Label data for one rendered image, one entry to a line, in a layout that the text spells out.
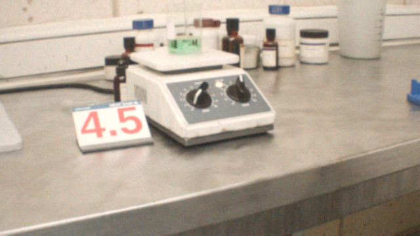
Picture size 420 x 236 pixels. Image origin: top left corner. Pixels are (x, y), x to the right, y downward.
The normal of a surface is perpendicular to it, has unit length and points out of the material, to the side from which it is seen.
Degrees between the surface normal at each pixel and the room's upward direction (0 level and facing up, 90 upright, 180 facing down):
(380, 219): 90
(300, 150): 0
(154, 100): 90
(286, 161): 0
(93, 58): 90
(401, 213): 90
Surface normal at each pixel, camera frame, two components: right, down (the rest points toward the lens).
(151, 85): -0.89, 0.14
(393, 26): 0.47, 0.22
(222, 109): 0.22, -0.72
